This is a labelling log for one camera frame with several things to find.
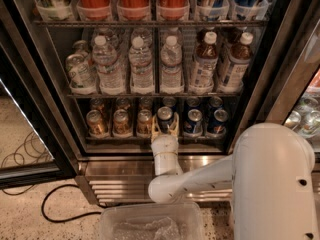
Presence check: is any gold can front middle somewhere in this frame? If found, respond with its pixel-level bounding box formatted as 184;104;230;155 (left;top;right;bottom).
113;109;130;135

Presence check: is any water bottle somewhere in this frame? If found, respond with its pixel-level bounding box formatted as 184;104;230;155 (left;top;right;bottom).
160;35;183;93
129;36;154;94
92;35;125;95

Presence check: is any gold can back middle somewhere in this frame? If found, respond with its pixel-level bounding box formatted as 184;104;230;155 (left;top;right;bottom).
116;98;131;111

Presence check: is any stainless steel fridge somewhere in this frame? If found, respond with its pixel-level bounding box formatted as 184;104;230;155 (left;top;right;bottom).
3;0;312;205

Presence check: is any gold can front left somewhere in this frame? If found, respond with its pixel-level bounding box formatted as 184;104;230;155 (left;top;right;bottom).
86;110;107;135

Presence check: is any open glass fridge door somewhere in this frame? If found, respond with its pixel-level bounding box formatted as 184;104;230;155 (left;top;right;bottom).
0;0;76;189

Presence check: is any iced tea bottle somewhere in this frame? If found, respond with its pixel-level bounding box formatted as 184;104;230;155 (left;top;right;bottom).
218;32;253;93
189;31;218;94

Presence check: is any black power cable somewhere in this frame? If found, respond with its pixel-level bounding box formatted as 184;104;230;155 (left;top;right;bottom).
41;183;108;224

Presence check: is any water bottle front middle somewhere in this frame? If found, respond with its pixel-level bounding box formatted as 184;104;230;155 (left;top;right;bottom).
129;36;154;94

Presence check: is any gold can back right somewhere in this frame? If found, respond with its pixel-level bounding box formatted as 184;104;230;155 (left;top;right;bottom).
139;97;153;111

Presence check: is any silver green can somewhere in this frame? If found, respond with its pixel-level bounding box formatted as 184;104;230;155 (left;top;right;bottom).
72;40;91;60
66;53;96;95

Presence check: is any silver green can front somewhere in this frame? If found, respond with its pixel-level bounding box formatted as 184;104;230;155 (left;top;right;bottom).
66;53;96;95

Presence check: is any water bottle front right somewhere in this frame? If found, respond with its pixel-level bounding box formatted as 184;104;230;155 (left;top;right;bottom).
160;35;183;93

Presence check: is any gold can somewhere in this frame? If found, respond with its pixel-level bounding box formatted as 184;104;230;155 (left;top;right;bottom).
116;98;131;111
90;98;106;113
86;110;107;135
137;109;152;135
113;109;130;135
139;97;153;111

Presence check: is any blue pepsi can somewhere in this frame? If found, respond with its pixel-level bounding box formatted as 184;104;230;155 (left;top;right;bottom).
157;106;174;133
207;96;223;112
162;96;177;112
207;109;229;134
185;97;200;111
184;109;202;135

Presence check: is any gold can front right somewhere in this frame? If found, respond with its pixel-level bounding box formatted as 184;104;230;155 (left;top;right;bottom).
137;109;152;135

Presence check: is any clear plastic bin left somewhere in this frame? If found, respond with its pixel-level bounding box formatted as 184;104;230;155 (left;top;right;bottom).
99;202;205;240

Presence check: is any iced tea bottle right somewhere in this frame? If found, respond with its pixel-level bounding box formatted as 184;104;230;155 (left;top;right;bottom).
218;32;253;93

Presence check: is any gold can back left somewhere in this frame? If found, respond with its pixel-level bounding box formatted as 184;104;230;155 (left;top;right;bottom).
90;98;106;113

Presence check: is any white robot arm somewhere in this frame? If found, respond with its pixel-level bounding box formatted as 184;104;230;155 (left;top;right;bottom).
148;123;319;240

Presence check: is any red coca-cola can middle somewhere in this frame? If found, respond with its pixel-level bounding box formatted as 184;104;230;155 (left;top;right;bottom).
119;0;149;20

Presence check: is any blue red can left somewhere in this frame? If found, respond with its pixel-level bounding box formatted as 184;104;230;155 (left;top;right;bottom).
197;0;224;21

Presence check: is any water bottle front left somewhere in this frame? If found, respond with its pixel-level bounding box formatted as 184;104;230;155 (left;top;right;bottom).
92;35;125;95

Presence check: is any green white can top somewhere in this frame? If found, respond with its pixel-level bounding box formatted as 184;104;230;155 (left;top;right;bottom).
36;0;74;21

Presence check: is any clear bubble wrap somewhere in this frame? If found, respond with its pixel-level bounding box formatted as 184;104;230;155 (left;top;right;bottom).
113;217;182;240

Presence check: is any red coca-cola can right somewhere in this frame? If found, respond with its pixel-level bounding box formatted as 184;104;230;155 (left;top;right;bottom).
159;0;187;20

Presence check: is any silver green can back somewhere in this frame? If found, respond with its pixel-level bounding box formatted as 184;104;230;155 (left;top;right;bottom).
72;40;91;60

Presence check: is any right glass fridge door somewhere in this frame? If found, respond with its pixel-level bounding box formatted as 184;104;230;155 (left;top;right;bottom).
246;0;320;152

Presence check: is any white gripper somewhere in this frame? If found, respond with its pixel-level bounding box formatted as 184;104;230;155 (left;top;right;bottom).
151;112;182;176

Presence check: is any iced tea bottle left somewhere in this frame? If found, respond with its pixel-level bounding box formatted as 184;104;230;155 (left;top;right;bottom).
189;31;218;94

